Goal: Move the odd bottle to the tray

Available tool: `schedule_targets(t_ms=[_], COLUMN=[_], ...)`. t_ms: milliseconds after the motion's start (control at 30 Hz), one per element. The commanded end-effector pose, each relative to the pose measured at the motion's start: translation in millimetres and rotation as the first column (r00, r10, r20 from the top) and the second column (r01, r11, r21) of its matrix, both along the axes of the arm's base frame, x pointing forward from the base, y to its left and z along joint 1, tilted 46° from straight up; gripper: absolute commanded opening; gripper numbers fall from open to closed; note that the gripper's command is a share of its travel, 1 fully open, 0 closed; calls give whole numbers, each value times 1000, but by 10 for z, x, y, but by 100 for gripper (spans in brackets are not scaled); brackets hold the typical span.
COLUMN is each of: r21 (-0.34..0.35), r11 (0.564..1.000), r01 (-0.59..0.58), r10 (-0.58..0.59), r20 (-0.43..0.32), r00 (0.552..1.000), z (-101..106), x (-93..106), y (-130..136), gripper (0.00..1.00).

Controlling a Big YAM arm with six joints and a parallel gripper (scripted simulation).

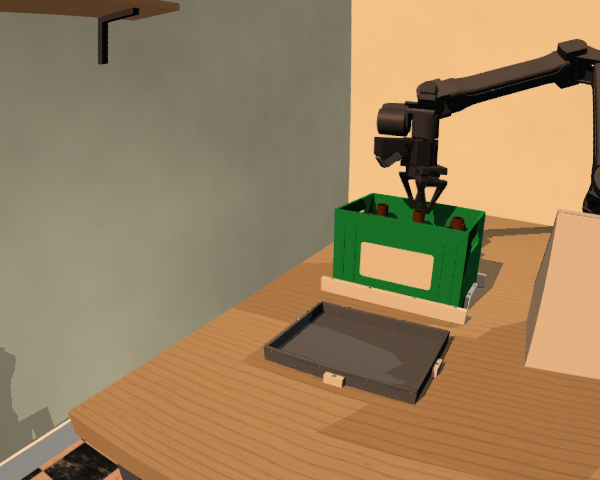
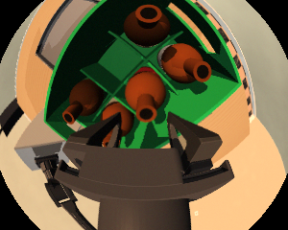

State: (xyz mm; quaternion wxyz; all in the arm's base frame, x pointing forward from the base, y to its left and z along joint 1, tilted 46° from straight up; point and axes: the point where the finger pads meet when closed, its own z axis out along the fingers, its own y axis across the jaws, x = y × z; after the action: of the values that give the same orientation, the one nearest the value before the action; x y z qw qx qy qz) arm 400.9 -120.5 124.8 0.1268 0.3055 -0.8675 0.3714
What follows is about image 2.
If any green plastic crate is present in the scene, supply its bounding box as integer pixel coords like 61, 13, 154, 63
43, 0, 242, 149

